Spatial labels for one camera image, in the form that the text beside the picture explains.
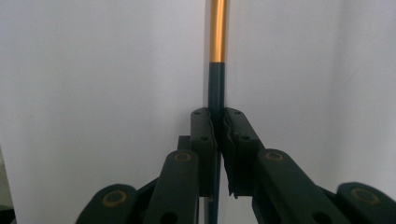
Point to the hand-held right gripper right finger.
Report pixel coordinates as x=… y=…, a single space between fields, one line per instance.
x=241 y=155

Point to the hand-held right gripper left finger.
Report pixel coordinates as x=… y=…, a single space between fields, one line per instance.
x=204 y=155

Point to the black gold-ferruled brush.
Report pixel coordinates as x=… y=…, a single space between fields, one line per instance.
x=217 y=87

